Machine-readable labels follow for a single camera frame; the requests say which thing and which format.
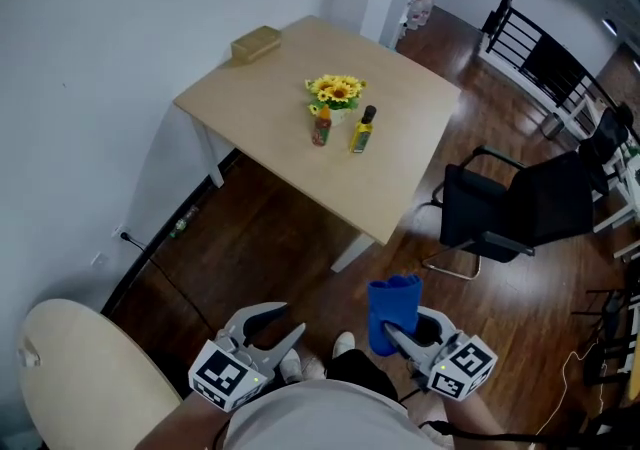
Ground small orange-capped sauce bottle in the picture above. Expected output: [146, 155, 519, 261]
[311, 105, 334, 148]

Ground person's white shoe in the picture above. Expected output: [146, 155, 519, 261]
[277, 347, 307, 384]
[332, 331, 357, 359]

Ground sunflowers in white pot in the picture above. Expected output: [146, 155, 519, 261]
[304, 73, 369, 128]

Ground blue cloth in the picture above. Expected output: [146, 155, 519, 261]
[367, 274, 424, 357]

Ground white cabinet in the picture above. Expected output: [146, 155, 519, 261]
[388, 0, 419, 50]

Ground round beige table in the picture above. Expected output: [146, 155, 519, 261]
[17, 297, 184, 450]

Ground person's left white shoe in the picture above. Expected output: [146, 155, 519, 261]
[277, 347, 307, 384]

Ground black metal stand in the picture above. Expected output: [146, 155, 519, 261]
[572, 287, 640, 389]

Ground person's right forearm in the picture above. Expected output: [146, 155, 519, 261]
[437, 387, 511, 450]

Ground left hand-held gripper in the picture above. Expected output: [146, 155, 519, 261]
[188, 301, 308, 413]

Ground white cable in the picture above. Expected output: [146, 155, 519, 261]
[529, 342, 606, 439]

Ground wooden box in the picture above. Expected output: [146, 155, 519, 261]
[229, 25, 282, 67]

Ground person's left forearm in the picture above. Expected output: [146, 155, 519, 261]
[134, 390, 236, 450]

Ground black mesh office chair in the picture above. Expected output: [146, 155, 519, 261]
[422, 145, 596, 282]

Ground person's right white shoe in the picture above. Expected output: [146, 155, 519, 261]
[332, 331, 357, 359]

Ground person's white shirt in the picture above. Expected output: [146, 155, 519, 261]
[222, 377, 441, 450]

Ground wall socket with black plug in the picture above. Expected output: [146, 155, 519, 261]
[112, 225, 146, 249]

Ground green-label plastic bottle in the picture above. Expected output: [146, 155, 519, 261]
[168, 205, 200, 239]

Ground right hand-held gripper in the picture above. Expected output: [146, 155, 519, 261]
[382, 305, 499, 404]

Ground yellow oil bottle black cap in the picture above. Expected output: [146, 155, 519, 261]
[348, 104, 378, 155]

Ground black swivel chair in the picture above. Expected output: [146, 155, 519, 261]
[579, 105, 634, 199]

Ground white desk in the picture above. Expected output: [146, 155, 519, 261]
[564, 92, 604, 139]
[592, 137, 640, 259]

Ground black metal railing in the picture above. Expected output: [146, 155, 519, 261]
[482, 0, 616, 127]

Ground person's black shorts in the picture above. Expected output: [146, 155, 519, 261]
[324, 348, 401, 404]

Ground black cable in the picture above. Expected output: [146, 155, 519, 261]
[417, 417, 640, 447]

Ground steel trash can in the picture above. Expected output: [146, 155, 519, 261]
[542, 111, 566, 142]

